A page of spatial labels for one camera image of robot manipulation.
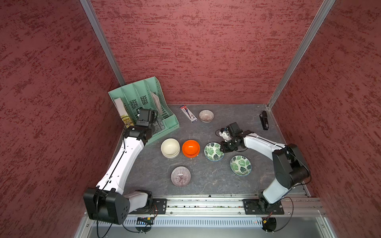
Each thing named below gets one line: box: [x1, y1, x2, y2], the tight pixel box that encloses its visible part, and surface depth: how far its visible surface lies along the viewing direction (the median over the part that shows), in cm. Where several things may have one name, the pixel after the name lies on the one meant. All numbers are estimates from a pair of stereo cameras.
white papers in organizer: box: [150, 91, 163, 115], surface depth 105 cm
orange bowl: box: [182, 139, 200, 159], surface depth 92 cm
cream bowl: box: [160, 137, 181, 160], surface depth 91 cm
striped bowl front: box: [170, 166, 191, 187], surface depth 83 cm
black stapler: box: [259, 110, 269, 131], surface depth 109 cm
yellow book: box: [114, 97, 134, 128], surface depth 83 cm
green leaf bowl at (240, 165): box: [230, 154, 253, 177], surface depth 88 cm
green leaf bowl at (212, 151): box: [203, 141, 225, 162], surface depth 94 cm
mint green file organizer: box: [108, 76, 180, 146], surface depth 105 cm
